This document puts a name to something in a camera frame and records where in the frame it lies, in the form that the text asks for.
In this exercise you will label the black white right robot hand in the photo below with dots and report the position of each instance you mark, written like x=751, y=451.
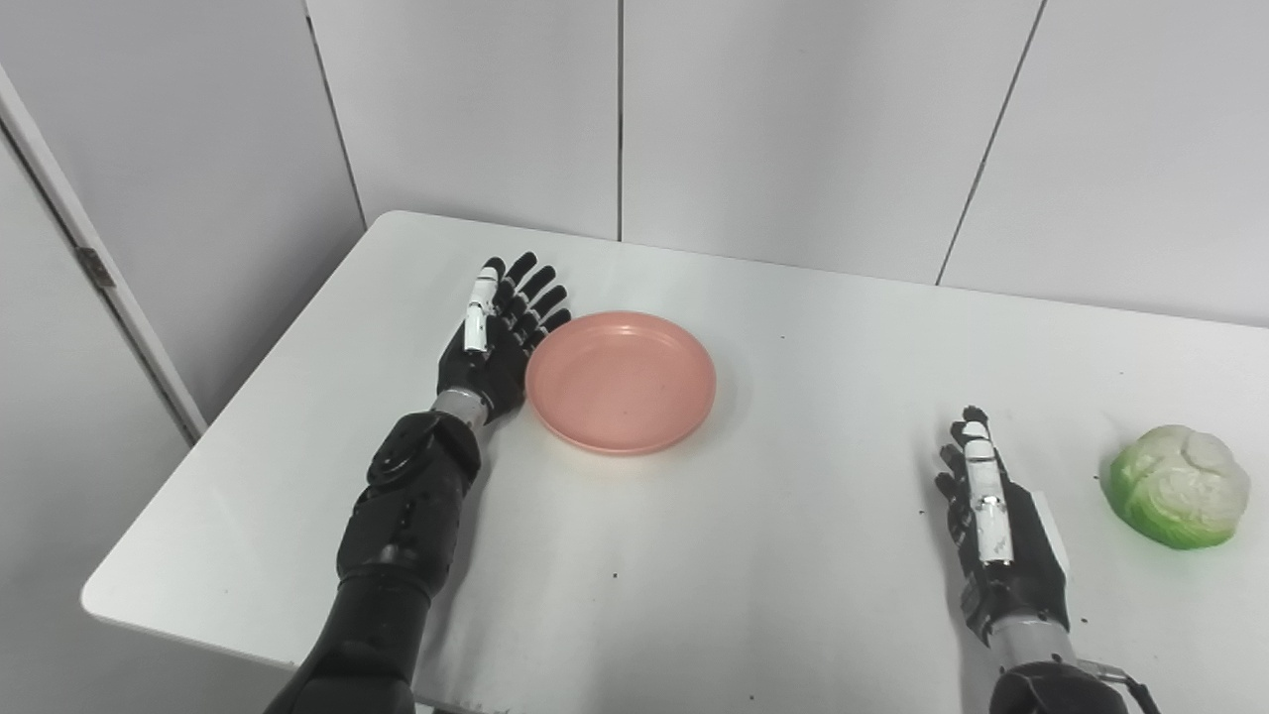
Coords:
x=1021, y=585

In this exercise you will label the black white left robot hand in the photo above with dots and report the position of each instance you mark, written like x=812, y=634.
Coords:
x=486, y=372

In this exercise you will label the pink round plate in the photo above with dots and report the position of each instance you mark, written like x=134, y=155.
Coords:
x=620, y=382

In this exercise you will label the green white toy cabbage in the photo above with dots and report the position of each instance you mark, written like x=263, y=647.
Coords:
x=1180, y=486

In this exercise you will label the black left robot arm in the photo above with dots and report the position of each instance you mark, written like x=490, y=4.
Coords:
x=397, y=535

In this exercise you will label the metal door hinge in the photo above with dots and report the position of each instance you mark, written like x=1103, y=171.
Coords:
x=96, y=268

